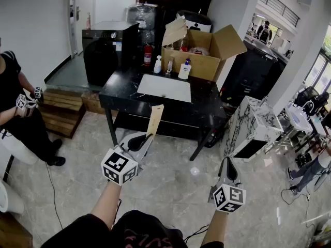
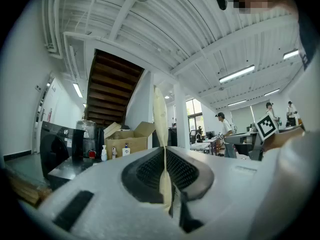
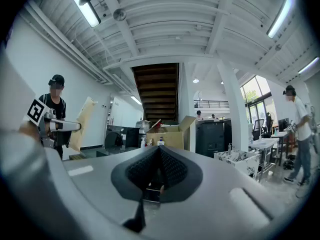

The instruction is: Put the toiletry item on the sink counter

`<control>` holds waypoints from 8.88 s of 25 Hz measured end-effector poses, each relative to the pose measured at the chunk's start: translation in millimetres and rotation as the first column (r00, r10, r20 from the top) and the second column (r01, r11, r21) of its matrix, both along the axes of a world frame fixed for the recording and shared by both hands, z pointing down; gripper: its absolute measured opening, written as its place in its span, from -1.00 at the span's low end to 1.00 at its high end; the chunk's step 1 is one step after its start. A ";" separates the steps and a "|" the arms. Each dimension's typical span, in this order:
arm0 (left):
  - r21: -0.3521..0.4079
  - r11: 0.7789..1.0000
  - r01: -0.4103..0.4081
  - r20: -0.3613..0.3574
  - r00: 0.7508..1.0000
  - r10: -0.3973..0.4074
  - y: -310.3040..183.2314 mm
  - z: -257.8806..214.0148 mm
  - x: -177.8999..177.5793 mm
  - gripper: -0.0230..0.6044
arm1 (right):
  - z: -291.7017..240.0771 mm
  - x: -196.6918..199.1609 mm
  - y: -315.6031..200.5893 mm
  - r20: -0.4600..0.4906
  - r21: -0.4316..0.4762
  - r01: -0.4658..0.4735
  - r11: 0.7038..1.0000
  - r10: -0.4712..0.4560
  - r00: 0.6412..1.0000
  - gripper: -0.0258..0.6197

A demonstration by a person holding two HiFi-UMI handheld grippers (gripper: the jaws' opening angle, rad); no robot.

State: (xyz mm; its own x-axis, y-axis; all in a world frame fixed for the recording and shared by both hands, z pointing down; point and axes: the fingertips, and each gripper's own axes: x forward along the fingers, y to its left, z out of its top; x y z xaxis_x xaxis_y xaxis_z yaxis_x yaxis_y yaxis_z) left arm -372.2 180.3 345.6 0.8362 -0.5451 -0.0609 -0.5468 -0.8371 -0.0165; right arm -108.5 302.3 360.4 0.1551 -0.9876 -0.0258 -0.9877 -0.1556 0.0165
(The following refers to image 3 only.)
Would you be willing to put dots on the wooden pallet stack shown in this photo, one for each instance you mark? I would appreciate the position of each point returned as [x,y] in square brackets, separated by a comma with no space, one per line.
[77,157]

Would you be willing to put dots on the white marble sink cabinet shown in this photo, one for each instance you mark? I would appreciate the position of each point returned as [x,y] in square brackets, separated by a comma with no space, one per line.
[240,162]

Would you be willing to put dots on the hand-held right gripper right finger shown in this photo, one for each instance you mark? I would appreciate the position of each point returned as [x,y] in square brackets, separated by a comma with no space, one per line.
[175,169]

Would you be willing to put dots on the long ceiling light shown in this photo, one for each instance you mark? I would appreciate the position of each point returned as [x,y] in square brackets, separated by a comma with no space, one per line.
[281,15]
[308,65]
[88,11]
[135,99]

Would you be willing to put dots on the black mezzanine railing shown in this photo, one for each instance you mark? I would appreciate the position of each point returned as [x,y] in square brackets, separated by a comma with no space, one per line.
[212,104]

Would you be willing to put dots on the black monitor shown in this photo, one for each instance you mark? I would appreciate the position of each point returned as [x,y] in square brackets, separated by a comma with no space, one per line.
[283,124]

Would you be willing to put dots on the white soap bottle blue pump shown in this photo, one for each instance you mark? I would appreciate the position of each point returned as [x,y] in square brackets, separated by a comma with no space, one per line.
[160,142]

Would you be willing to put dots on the black washing machine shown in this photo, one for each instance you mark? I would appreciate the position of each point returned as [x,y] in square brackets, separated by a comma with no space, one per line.
[120,137]

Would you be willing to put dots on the person's left forearm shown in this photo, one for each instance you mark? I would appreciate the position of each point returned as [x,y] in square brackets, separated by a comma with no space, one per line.
[27,129]

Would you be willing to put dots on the round ceiling detector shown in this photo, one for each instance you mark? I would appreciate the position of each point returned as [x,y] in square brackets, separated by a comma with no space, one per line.
[119,14]

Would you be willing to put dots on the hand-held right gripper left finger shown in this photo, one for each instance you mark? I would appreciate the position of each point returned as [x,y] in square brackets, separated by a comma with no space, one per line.
[140,169]

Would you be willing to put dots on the white sink table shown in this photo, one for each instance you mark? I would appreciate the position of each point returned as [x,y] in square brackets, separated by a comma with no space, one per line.
[265,144]

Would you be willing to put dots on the black cabinet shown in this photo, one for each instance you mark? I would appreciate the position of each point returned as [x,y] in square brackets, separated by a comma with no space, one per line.
[212,139]

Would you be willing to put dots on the large window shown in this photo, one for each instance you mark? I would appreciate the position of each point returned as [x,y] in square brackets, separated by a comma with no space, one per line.
[257,96]

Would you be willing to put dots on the round pendant lamp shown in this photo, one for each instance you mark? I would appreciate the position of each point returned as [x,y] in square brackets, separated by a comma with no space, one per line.
[195,80]

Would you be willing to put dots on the black office chair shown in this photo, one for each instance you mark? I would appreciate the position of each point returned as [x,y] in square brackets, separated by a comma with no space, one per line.
[258,129]

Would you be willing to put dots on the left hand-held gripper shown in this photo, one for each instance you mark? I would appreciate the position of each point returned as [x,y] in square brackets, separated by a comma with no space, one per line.
[37,111]

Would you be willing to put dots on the small white pump bottle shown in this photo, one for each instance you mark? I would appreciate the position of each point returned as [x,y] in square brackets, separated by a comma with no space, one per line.
[142,142]

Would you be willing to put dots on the dark wooden staircase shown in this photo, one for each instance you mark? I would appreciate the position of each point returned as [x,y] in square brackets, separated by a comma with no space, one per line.
[157,91]

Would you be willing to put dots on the chrome faucet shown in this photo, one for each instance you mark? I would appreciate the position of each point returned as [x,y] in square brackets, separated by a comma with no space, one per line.
[229,149]

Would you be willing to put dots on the large cardboard box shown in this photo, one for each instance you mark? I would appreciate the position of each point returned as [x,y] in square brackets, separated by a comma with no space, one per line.
[172,136]

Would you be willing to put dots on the plastic wrapped grey barrel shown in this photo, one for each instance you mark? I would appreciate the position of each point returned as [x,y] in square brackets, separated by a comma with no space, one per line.
[143,127]

